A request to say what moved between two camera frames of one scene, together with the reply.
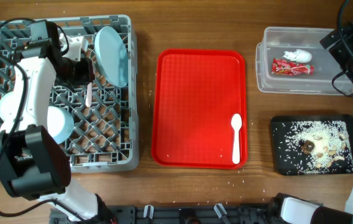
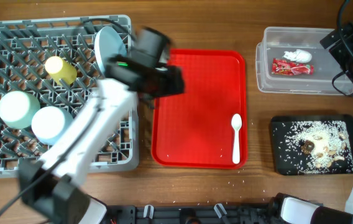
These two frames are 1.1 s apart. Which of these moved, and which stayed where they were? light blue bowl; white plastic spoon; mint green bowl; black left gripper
Moved: black left gripper
Stayed: white plastic spoon; mint green bowl; light blue bowl
